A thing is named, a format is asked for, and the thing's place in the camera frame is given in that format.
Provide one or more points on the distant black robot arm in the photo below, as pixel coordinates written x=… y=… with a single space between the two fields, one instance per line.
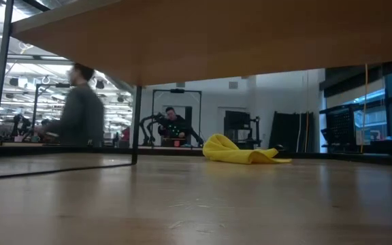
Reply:
x=146 y=127
x=196 y=136

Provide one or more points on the wooden shelf, black metal legs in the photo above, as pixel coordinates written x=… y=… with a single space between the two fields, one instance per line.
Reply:
x=216 y=34

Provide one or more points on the person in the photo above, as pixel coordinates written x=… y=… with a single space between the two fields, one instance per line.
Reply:
x=80 y=115
x=174 y=126

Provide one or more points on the black monitor cart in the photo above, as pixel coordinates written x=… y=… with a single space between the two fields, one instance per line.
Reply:
x=238 y=122

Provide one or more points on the yellow cloth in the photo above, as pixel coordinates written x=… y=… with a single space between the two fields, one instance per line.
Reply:
x=230 y=151

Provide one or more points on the black folded panels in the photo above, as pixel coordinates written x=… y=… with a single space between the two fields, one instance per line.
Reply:
x=289 y=131

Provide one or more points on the black pegboard rack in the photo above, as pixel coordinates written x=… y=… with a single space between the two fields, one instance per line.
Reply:
x=340 y=127

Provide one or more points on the black table frame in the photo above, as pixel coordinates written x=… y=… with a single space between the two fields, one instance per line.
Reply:
x=352 y=157

